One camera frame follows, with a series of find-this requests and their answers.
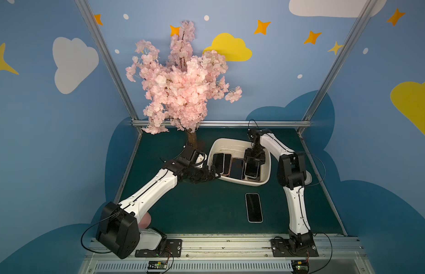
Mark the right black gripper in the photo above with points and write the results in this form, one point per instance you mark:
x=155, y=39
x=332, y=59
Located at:
x=253, y=158

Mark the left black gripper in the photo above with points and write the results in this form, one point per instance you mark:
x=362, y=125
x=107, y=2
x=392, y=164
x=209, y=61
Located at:
x=197, y=172

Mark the white plastic storage box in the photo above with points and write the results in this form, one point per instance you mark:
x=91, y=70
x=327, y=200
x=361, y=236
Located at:
x=237, y=149

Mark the phone light pink case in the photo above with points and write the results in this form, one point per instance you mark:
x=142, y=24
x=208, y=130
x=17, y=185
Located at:
x=237, y=168

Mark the phone white case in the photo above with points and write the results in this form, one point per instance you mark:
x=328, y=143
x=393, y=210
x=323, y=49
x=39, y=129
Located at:
x=253, y=206

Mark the phone beige case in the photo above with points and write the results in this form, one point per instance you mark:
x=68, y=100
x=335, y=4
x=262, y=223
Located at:
x=252, y=169

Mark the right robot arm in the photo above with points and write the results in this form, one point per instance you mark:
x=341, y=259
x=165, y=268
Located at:
x=292, y=176

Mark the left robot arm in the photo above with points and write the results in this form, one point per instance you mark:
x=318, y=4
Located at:
x=118, y=229

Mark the phone salmon case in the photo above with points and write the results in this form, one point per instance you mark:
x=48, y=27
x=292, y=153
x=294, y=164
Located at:
x=227, y=164

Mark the white round lid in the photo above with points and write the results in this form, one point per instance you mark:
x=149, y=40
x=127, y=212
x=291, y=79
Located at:
x=309, y=178

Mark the pink spray bottle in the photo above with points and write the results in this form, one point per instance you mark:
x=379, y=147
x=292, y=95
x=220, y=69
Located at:
x=145, y=221

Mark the pink cherry blossom tree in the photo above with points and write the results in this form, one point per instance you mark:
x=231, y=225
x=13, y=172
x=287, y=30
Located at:
x=180, y=90

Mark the left circuit board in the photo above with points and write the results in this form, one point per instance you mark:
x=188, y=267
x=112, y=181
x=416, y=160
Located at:
x=157, y=266

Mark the circuit board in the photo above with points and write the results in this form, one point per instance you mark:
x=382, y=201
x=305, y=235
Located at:
x=300, y=267
x=157, y=266

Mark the right circuit board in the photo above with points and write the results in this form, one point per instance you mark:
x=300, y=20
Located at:
x=300, y=267

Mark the brown tree base plate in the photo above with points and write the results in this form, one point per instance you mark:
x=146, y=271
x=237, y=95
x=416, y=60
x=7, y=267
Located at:
x=189, y=148

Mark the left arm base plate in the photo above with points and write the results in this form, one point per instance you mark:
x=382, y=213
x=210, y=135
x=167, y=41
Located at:
x=164, y=248

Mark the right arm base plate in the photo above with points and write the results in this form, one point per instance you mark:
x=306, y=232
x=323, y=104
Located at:
x=282, y=248

